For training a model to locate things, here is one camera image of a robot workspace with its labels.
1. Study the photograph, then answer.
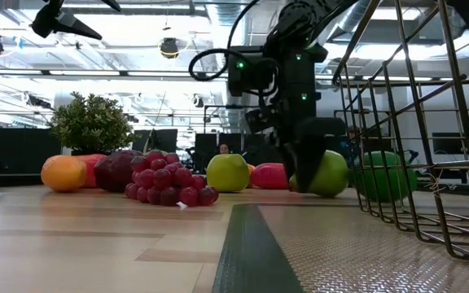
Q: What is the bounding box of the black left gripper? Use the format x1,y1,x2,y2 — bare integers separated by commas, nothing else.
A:
30,0,122,42

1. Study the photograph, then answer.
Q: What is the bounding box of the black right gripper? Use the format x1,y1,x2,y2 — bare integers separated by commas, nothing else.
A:
245,44,346,193

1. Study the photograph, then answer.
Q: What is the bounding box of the bright green apple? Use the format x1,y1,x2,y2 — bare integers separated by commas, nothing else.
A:
288,149,350,199

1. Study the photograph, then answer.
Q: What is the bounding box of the dark green lime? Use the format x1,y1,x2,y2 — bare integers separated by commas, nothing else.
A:
347,150,419,203

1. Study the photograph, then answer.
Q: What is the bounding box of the yellow green apple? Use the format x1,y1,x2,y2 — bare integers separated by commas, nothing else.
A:
206,153,251,193

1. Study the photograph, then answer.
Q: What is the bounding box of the red grape bunch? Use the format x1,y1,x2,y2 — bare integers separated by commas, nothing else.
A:
124,149,220,208

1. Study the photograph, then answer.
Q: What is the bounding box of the white thread on basket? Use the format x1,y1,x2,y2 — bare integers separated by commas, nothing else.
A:
423,164,447,200

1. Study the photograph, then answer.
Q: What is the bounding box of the grey textured mat dark border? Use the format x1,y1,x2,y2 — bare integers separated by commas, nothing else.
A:
212,202,469,293

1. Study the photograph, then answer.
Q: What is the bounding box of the potted green plant black pot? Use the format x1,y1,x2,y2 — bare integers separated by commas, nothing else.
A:
46,91,138,156

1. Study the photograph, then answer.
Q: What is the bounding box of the dark maroon apple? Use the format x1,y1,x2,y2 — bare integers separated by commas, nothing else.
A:
93,149,144,194

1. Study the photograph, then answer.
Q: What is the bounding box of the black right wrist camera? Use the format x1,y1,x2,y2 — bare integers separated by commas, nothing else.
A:
226,45,279,98

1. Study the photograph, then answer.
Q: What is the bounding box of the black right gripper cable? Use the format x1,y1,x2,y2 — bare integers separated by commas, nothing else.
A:
188,0,262,82

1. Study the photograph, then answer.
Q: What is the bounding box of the metal wire basket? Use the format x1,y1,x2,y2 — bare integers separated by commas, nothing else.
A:
331,0,469,268

